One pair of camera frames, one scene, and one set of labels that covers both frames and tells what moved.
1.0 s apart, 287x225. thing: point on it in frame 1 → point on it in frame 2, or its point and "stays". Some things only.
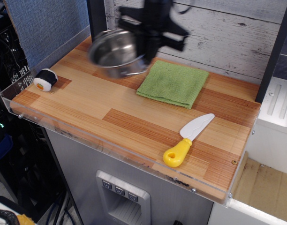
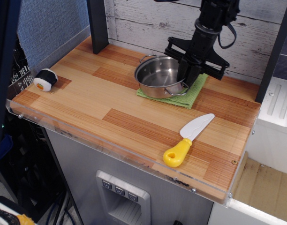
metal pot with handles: x=113 y=53 → x=158 y=77
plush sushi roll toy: x=44 y=79 stays
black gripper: x=156 y=30 → x=200 y=49
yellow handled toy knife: x=176 y=155 stays
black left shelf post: x=96 y=15 stays
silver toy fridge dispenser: x=123 y=203 stays
